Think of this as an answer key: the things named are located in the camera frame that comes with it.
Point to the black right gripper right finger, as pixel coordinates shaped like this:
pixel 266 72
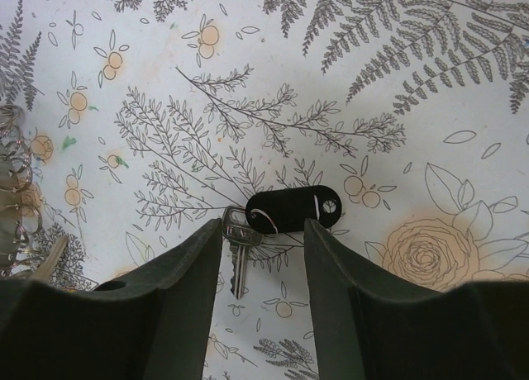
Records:
pixel 371 324

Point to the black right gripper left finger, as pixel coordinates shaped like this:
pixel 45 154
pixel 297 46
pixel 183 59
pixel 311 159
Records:
pixel 151 323

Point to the silver key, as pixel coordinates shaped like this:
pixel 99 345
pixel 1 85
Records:
pixel 241 239

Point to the black key tag white label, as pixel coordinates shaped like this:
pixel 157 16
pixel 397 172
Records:
pixel 284 211

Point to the steel disc with keyrings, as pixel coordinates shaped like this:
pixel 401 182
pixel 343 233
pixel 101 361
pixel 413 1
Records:
pixel 20 220

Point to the brass key inside disc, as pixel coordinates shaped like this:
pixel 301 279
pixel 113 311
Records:
pixel 47 267

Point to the floral table mat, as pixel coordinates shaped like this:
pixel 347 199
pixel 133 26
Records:
pixel 146 119

